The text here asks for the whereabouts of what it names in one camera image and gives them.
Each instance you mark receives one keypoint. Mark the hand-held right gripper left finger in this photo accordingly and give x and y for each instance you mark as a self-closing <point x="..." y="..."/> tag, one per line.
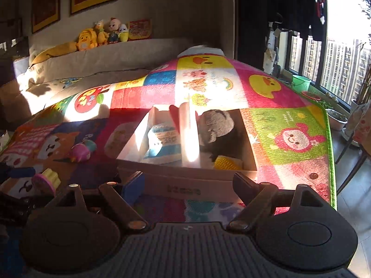
<point x="133" y="184"/>

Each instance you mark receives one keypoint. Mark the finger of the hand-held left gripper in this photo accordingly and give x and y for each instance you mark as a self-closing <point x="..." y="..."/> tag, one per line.
<point x="14" y="208"/>
<point x="17" y="172"/>

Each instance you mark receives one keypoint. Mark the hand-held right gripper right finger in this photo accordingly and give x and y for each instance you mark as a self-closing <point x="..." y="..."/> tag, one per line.
<point x="249" y="188"/>

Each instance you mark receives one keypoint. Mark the pink and yellow brush toy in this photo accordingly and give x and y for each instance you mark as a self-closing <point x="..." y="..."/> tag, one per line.
<point x="46" y="182"/>

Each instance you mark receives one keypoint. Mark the beige cardboard box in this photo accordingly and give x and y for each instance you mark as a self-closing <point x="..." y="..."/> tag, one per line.
<point x="174" y="179"/>

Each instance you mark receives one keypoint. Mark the blue and white pouch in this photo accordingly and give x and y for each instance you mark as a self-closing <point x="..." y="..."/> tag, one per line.
<point x="162" y="142"/>

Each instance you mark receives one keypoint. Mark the pink and green toy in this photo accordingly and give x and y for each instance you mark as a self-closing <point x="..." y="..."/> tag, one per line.
<point x="82" y="150"/>

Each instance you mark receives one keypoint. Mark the dark grey plush toy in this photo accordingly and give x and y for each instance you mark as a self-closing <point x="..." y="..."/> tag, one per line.
<point x="216" y="127"/>

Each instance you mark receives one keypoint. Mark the colourful cartoon play mat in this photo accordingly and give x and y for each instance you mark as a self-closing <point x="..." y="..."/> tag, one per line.
<point x="275" y="115"/>

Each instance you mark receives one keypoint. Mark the red flower pot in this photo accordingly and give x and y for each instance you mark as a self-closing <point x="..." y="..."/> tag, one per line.
<point x="311" y="96"/>

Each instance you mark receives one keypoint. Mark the metal basin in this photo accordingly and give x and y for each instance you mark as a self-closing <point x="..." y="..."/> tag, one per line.
<point x="336" y="119"/>

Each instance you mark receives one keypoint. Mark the green plastic bucket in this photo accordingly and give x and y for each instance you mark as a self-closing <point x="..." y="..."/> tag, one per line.
<point x="301" y="82"/>

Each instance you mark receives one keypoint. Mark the chair with patterned cloth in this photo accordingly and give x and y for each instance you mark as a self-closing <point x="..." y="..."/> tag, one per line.
<point x="358" y="127"/>

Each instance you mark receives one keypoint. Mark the long yellow plush pillow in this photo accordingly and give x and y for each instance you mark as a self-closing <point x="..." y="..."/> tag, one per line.
<point x="52" y="52"/>

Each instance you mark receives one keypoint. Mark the beige sofa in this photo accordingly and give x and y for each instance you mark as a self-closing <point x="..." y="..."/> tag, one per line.
<point x="116" y="55"/>

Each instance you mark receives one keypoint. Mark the dark shelf unit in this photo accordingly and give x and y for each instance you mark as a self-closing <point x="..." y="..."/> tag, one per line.
<point x="11" y="40"/>

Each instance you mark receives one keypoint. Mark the white cloth bundle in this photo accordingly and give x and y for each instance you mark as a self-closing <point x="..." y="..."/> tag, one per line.
<point x="200" y="51"/>

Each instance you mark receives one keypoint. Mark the yellow duck plush backpack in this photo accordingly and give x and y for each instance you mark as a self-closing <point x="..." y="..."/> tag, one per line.
<point x="86" y="40"/>

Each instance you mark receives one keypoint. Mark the banana plush toy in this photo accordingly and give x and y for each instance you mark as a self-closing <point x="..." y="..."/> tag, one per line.
<point x="123" y="33"/>

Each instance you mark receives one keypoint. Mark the small yellow duck plush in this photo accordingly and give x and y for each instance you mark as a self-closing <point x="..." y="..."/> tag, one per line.
<point x="101" y="34"/>

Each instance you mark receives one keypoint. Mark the red picture book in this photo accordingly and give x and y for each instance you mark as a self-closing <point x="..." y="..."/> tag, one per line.
<point x="140" y="29"/>

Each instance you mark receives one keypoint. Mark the cartoon boy doll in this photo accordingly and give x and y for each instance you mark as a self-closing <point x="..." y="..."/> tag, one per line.
<point x="112" y="30"/>

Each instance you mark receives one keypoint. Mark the hanging dark clothes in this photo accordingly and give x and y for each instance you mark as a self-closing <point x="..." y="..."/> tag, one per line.
<point x="292" y="3"/>

